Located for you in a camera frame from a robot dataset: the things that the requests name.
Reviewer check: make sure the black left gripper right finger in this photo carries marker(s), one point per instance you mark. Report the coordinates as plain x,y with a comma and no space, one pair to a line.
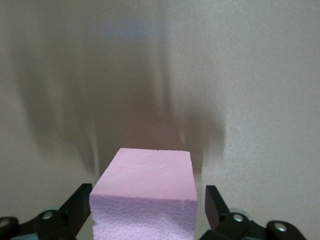
215,210

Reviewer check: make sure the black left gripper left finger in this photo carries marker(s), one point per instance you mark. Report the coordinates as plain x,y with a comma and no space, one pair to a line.
78,205

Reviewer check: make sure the brown table mat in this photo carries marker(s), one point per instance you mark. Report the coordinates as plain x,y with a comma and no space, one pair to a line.
250,100

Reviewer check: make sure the pink foam cube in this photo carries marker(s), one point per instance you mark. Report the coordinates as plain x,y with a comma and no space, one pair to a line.
145,180

